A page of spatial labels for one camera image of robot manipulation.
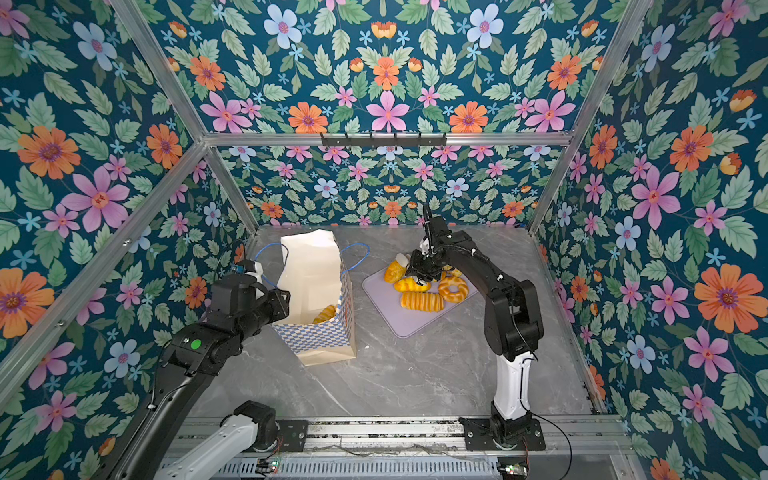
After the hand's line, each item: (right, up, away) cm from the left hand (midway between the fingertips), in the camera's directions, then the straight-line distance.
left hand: (289, 288), depth 70 cm
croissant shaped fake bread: (+2, -11, +23) cm, 26 cm away
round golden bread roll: (+24, +2, +29) cm, 37 cm away
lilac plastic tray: (+21, -8, +28) cm, 36 cm away
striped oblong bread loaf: (+34, -7, +24) cm, 42 cm away
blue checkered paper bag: (+8, -8, -3) cm, 12 cm away
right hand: (+29, +3, +22) cm, 36 cm away
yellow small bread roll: (+29, -2, +29) cm, 41 cm away
